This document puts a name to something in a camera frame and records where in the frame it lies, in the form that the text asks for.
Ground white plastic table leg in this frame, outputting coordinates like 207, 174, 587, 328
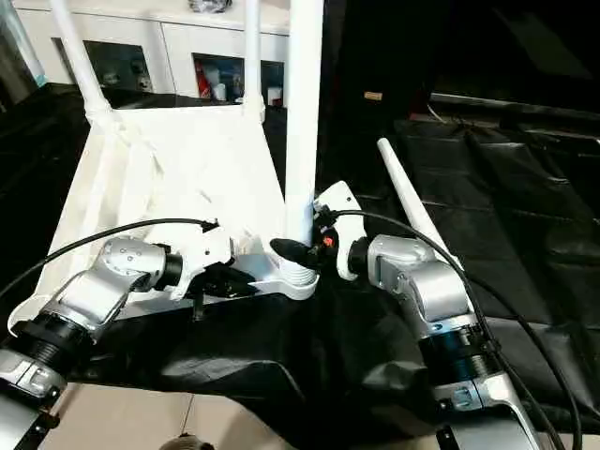
239, 0, 267, 122
48, 0, 117, 127
377, 137, 466, 274
278, 0, 326, 288

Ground white cabinet with glass doors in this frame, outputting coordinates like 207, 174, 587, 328
13, 0, 297, 110

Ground black plastic mat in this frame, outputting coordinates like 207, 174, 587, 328
0, 82, 600, 450

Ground white plastic table top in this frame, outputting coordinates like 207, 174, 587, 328
8, 99, 321, 338

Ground long black bar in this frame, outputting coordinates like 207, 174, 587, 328
429, 92, 600, 114

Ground black white patterned ornament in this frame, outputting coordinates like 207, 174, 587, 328
188, 0, 234, 15

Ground dark grey robot foot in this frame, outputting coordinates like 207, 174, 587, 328
163, 433, 215, 450

